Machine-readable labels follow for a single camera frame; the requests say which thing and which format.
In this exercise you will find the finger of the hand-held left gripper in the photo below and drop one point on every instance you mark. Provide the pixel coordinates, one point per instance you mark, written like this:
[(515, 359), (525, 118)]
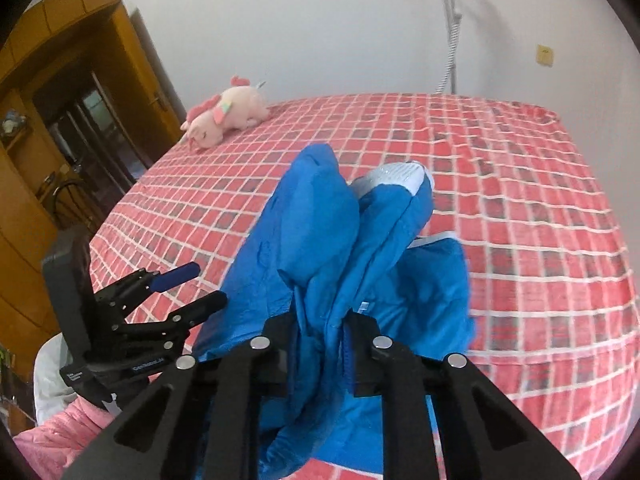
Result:
[(205, 305), (175, 272)]

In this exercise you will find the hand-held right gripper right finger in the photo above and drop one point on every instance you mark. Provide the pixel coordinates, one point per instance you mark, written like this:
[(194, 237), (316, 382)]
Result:
[(362, 355)]

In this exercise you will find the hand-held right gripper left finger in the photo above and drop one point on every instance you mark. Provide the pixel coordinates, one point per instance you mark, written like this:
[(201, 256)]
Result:
[(275, 342)]

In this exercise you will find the blue puffer jacket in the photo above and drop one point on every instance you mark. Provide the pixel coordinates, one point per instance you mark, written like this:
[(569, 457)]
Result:
[(320, 240)]

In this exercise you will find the wooden wardrobe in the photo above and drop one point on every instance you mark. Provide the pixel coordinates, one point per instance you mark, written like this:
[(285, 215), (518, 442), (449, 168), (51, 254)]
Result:
[(30, 270)]

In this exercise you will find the white cloth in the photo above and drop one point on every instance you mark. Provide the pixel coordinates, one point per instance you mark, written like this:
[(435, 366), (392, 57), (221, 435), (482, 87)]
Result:
[(52, 385)]

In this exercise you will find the pink blanket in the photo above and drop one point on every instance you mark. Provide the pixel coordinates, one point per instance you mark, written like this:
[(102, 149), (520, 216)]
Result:
[(60, 435)]

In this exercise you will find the pink plush unicorn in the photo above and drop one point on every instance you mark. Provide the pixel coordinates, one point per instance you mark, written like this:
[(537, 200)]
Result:
[(225, 115)]

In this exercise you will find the red checked bed sheet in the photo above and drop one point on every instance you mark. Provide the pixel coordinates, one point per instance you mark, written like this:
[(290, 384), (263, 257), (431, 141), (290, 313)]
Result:
[(525, 260)]

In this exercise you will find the garment steamer pole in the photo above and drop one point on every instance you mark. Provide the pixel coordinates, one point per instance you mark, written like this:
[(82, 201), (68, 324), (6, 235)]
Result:
[(452, 35)]

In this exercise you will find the yellow wall socket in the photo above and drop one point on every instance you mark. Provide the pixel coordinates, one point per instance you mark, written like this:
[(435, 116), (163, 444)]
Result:
[(545, 55)]

